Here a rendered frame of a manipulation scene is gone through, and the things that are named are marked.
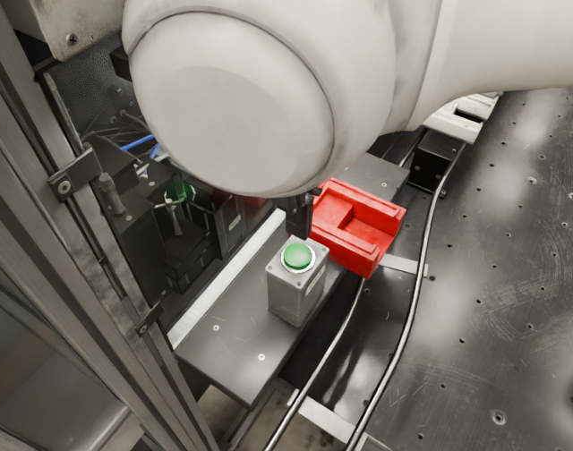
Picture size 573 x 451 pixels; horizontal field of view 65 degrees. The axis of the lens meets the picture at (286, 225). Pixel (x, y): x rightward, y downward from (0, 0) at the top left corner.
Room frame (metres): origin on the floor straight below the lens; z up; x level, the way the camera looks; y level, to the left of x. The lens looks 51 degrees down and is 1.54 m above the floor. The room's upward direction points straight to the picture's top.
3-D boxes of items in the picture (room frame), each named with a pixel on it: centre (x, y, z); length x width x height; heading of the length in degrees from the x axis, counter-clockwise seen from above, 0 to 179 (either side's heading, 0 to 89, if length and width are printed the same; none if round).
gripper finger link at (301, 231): (0.35, -0.01, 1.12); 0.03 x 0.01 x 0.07; 57
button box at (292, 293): (0.36, -0.01, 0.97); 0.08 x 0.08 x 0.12; 57
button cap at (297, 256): (0.35, -0.02, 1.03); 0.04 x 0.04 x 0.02
